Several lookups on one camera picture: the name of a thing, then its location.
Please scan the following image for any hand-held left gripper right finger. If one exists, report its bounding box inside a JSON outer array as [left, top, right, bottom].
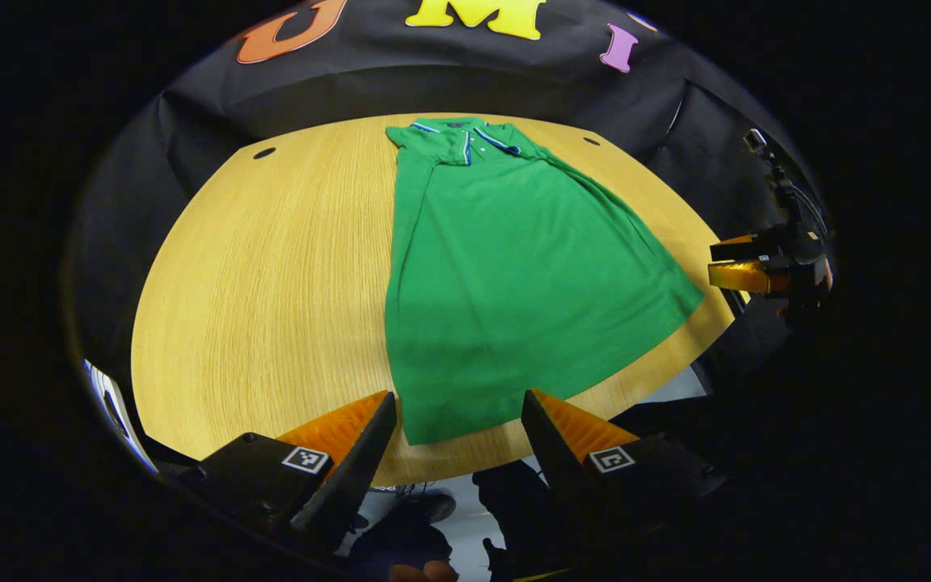
[[520, 388, 731, 560]]

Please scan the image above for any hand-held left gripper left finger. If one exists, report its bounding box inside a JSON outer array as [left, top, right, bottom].
[[175, 390, 398, 552]]

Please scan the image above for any green T-shirt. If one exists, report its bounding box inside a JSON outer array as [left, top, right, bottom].
[[385, 117, 706, 447]]

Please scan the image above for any black tripod stand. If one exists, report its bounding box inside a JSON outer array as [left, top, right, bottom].
[[743, 128, 830, 243]]

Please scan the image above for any person's dark shoe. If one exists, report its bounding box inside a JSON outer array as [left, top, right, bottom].
[[398, 491, 458, 525]]

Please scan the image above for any black backdrop cloth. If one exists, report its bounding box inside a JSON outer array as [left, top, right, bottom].
[[65, 0, 830, 389]]

